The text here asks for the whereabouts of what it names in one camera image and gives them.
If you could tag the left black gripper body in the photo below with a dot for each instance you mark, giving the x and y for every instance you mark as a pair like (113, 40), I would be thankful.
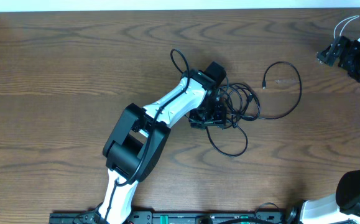
(210, 116)

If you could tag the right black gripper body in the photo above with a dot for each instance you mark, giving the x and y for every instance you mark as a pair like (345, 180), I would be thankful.
(352, 59)

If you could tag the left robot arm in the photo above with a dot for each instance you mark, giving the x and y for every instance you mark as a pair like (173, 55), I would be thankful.
(139, 136)

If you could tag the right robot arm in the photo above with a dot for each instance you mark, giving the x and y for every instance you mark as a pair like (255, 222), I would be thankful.
(344, 205)

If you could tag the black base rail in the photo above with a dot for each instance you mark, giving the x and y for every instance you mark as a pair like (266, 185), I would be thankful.
(148, 217)

